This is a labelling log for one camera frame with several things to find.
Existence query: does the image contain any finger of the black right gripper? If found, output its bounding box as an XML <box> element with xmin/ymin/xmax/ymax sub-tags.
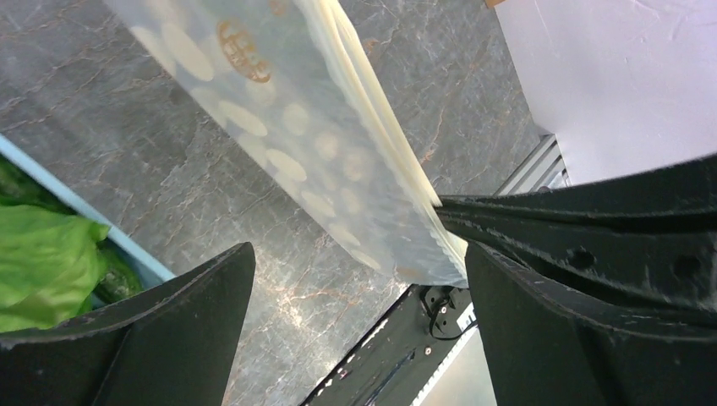
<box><xmin>436</xmin><ymin>156</ymin><xmax>716</xmax><ymax>310</ymax></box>

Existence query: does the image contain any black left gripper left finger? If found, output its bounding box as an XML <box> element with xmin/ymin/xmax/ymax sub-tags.
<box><xmin>1</xmin><ymin>242</ymin><xmax>255</xmax><ymax>405</ymax></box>

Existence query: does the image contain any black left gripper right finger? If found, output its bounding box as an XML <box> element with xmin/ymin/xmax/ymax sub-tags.
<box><xmin>466</xmin><ymin>244</ymin><xmax>716</xmax><ymax>405</ymax></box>

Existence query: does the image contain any green toy lettuce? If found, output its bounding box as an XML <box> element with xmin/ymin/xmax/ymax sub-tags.
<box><xmin>1</xmin><ymin>205</ymin><xmax>110</xmax><ymax>332</ymax></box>

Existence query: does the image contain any clear dotted zip top bag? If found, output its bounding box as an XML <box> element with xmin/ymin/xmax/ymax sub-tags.
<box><xmin>109</xmin><ymin>1</ymin><xmax>468</xmax><ymax>288</ymax></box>

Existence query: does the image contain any light blue plastic basket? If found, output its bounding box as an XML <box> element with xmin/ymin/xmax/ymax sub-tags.
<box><xmin>1</xmin><ymin>136</ymin><xmax>175</xmax><ymax>290</ymax></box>

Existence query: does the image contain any green toy cucumber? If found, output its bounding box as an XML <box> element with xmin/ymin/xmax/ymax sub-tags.
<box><xmin>94</xmin><ymin>246</ymin><xmax>143</xmax><ymax>304</ymax></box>

